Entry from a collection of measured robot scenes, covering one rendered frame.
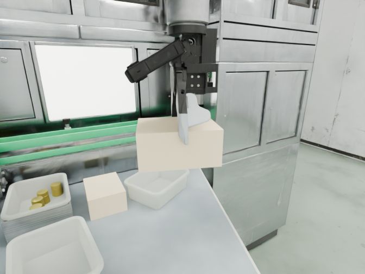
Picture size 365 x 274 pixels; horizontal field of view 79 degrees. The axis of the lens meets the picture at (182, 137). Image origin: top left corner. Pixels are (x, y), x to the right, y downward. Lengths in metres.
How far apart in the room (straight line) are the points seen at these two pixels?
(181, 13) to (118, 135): 0.72
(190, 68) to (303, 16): 1.11
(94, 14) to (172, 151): 0.91
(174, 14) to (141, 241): 0.58
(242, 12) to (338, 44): 2.77
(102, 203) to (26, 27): 0.74
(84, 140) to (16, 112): 0.30
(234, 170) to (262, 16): 0.76
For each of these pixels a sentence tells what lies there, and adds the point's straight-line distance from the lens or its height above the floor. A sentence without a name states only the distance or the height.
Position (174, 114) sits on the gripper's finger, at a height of 1.12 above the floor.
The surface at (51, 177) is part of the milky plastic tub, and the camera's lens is 0.96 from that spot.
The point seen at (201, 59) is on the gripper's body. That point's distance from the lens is 0.43.
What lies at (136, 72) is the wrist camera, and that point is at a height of 1.22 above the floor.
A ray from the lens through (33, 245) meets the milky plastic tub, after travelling 0.74.
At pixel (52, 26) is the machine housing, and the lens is 1.14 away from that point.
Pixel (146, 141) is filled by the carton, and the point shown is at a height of 1.10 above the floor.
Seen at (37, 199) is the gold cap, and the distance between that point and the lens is 0.88.
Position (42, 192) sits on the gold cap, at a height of 0.81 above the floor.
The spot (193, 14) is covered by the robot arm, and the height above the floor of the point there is 1.31.
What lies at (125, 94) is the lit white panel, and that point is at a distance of 1.18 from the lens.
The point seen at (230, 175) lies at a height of 0.67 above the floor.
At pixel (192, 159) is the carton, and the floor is 1.06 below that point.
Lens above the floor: 1.23
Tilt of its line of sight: 18 degrees down
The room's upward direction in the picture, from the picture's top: straight up
